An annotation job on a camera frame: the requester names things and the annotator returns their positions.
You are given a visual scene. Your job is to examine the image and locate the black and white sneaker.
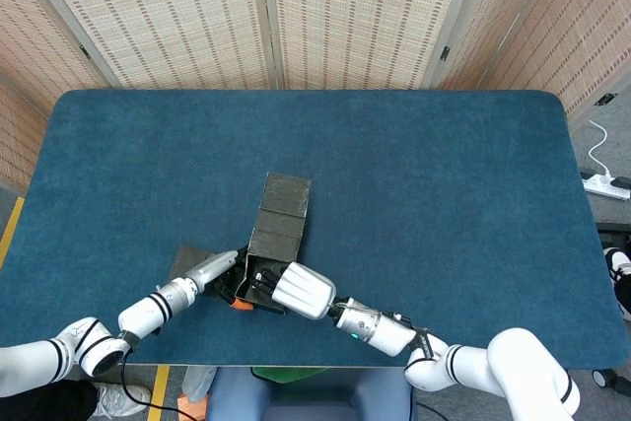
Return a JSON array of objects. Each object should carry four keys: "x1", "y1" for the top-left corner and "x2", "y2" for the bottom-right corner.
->
[{"x1": 603, "y1": 246, "x2": 631, "y2": 321}]

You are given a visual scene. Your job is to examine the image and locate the white power cable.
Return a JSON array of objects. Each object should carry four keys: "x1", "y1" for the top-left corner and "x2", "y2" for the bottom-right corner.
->
[{"x1": 587, "y1": 119, "x2": 615, "y2": 180}]

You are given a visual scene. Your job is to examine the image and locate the orange block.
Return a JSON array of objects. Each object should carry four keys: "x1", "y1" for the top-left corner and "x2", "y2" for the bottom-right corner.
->
[{"x1": 177, "y1": 390, "x2": 208, "y2": 421}]

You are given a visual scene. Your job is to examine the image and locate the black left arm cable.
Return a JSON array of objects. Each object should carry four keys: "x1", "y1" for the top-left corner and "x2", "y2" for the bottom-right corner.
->
[{"x1": 119, "y1": 349, "x2": 203, "y2": 421}]

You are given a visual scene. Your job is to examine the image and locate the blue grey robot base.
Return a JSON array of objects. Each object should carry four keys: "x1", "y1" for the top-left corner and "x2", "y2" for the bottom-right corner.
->
[{"x1": 206, "y1": 366, "x2": 415, "y2": 421}]

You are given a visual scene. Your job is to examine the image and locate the black trouser leg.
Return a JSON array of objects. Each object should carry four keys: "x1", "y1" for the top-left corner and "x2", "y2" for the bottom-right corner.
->
[{"x1": 0, "y1": 381, "x2": 100, "y2": 421}]

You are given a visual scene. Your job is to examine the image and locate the black furniture base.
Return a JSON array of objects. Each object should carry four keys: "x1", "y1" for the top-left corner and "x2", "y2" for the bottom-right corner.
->
[{"x1": 595, "y1": 221, "x2": 631, "y2": 247}]

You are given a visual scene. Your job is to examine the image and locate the white power strip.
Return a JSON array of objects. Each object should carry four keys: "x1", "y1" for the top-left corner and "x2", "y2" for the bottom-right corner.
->
[{"x1": 582, "y1": 172, "x2": 631, "y2": 201}]

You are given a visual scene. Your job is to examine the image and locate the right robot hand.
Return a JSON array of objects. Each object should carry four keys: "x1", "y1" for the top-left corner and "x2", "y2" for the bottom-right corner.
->
[{"x1": 248, "y1": 261, "x2": 337, "y2": 320}]

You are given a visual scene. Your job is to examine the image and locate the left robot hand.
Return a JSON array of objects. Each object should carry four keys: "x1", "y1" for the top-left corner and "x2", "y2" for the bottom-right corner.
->
[{"x1": 184, "y1": 249, "x2": 255, "y2": 314}]

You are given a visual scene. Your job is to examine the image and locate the blue cloth-covered table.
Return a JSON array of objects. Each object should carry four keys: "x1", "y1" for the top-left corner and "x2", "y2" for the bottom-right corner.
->
[{"x1": 0, "y1": 89, "x2": 625, "y2": 368}]

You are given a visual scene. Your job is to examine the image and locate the black caster wheel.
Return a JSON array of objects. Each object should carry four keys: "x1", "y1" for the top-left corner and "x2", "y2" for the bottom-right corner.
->
[{"x1": 591, "y1": 366, "x2": 620, "y2": 390}]

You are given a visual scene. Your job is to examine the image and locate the green part on base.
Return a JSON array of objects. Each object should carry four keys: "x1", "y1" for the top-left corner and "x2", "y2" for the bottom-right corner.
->
[{"x1": 249, "y1": 366, "x2": 321, "y2": 386}]

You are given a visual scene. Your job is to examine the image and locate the woven folding screen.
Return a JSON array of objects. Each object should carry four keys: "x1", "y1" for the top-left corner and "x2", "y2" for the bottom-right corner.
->
[{"x1": 0, "y1": 0, "x2": 631, "y2": 193}]

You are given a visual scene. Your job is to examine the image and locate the black cardboard box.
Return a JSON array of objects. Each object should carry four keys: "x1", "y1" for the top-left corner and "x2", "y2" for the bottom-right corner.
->
[{"x1": 167, "y1": 172, "x2": 313, "y2": 316}]

